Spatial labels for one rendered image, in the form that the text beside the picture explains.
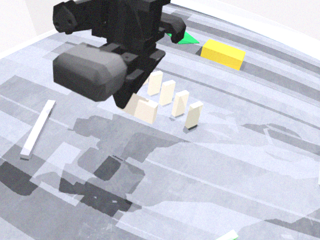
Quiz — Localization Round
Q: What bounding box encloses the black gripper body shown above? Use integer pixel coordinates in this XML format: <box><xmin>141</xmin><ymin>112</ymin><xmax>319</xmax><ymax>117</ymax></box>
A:
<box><xmin>52</xmin><ymin>0</ymin><xmax>187</xmax><ymax>102</ymax></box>

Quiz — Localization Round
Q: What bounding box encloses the yellow rectangular block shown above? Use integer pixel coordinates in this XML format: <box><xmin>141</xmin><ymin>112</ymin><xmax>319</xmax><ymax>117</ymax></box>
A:
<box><xmin>200</xmin><ymin>39</ymin><xmax>246</xmax><ymax>71</ymax></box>

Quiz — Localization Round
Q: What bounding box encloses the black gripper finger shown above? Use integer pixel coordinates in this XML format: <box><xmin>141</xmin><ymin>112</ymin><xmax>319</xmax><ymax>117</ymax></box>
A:
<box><xmin>112</xmin><ymin>65</ymin><xmax>146</xmax><ymax>109</ymax></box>
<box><xmin>133</xmin><ymin>48</ymin><xmax>166</xmax><ymax>94</ymax></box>

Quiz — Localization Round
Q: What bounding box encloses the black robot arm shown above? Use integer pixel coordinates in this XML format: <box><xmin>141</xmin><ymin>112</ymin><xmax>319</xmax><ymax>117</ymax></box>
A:
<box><xmin>52</xmin><ymin>0</ymin><xmax>108</xmax><ymax>38</ymax></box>

